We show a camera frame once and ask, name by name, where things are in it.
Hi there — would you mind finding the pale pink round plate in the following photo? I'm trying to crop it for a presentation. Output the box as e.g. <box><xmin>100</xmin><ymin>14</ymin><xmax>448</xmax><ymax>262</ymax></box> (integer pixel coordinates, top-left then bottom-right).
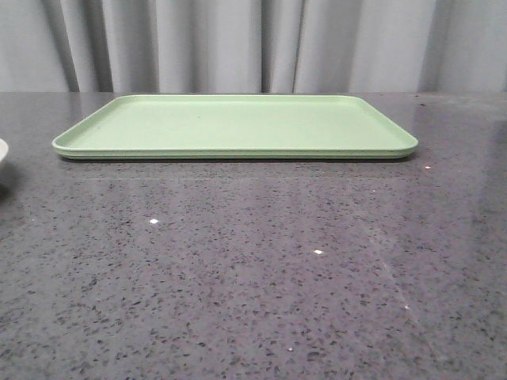
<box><xmin>0</xmin><ymin>139</ymin><xmax>10</xmax><ymax>173</ymax></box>

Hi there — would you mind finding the light green plastic tray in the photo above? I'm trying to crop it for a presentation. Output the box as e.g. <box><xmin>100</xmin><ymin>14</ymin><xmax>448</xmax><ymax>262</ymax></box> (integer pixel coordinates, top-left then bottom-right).
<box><xmin>52</xmin><ymin>94</ymin><xmax>418</xmax><ymax>160</ymax></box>

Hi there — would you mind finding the grey pleated curtain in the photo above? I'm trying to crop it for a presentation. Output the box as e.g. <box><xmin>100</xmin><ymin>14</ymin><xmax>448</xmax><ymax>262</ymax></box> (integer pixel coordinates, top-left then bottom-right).
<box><xmin>1</xmin><ymin>1</ymin><xmax>506</xmax><ymax>93</ymax></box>

